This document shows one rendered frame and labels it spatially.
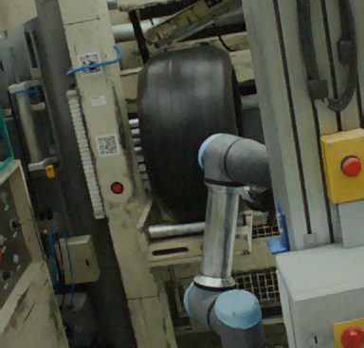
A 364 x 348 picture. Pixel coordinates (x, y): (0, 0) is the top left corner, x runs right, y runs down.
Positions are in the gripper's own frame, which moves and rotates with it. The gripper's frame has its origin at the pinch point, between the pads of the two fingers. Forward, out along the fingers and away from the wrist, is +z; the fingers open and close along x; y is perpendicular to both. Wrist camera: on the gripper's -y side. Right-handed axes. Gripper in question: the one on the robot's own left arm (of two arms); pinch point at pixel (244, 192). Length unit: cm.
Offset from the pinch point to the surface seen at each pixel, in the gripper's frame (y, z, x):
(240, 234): -18.0, 5.8, 5.1
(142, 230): -5.4, 26.6, 27.9
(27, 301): 5, 24, 74
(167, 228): -9.7, 24.4, 20.3
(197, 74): 35.7, 16.7, -11.0
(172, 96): 34.5, 18.0, 0.0
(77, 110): 33, 52, 19
